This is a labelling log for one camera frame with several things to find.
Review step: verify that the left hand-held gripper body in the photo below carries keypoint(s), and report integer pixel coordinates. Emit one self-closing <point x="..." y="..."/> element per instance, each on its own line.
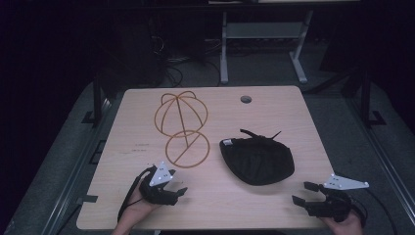
<point x="160" y="192"/>

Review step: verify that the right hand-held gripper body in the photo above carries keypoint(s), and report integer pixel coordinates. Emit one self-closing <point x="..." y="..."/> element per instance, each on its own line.
<point x="334" y="204"/>

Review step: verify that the black cap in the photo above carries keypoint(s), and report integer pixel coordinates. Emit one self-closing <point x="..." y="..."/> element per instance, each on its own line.
<point x="257" y="160"/>

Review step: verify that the person's right hand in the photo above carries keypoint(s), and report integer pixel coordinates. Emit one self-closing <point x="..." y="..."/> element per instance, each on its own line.
<point x="347" y="226"/>

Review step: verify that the person's left hand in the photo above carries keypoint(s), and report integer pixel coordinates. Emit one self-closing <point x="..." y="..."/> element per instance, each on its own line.
<point x="137" y="210"/>

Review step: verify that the grey metal stand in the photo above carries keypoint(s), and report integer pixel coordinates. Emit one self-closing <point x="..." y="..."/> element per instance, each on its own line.
<point x="261" y="31"/>

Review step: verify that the grey metal floor rail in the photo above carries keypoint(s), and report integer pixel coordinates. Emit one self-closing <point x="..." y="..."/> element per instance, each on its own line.
<point x="71" y="182"/>
<point x="385" y="160"/>

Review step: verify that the black metal post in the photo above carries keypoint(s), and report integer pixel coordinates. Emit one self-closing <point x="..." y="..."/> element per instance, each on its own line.
<point x="97" y="98"/>
<point x="366" y="98"/>

